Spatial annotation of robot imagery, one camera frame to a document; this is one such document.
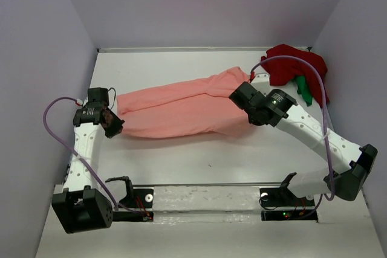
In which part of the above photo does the pink t shirt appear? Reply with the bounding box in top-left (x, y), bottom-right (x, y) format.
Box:
top-left (117, 67), bottom-right (251, 138)

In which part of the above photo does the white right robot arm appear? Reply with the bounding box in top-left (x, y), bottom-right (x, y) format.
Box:
top-left (229, 82), bottom-right (378, 205)

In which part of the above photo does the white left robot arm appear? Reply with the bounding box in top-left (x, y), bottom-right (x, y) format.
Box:
top-left (49, 87), bottom-right (134, 234)

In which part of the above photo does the red t shirt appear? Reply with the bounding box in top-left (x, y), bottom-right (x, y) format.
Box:
top-left (261, 44), bottom-right (328, 106)

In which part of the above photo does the green t shirt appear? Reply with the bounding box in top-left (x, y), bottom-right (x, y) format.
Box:
top-left (294, 76), bottom-right (313, 107)

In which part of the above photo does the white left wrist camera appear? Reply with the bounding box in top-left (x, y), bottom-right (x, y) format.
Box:
top-left (75, 98), bottom-right (88, 108)

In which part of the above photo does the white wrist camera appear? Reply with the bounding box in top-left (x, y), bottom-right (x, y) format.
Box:
top-left (75, 98), bottom-right (88, 108)
top-left (250, 73), bottom-right (270, 95)

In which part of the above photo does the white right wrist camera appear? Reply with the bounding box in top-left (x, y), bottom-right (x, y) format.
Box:
top-left (250, 73), bottom-right (270, 95)

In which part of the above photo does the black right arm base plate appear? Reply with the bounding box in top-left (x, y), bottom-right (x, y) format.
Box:
top-left (258, 187), bottom-right (318, 222)

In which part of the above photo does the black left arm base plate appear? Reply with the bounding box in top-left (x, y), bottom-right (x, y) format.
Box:
top-left (112, 187), bottom-right (154, 222)

